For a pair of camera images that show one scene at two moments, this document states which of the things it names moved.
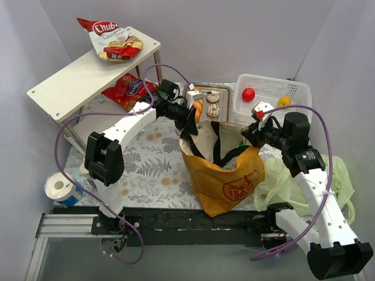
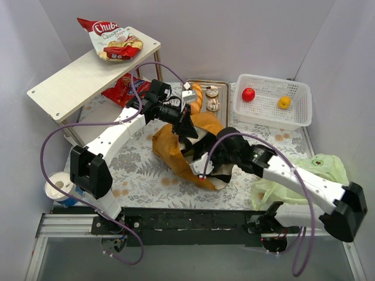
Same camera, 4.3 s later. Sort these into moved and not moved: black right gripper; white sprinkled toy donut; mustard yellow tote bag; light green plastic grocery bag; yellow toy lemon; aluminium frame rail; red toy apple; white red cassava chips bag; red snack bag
Moved: black right gripper; white sprinkled toy donut; mustard yellow tote bag
Not moved: red snack bag; white red cassava chips bag; light green plastic grocery bag; red toy apple; aluminium frame rail; yellow toy lemon
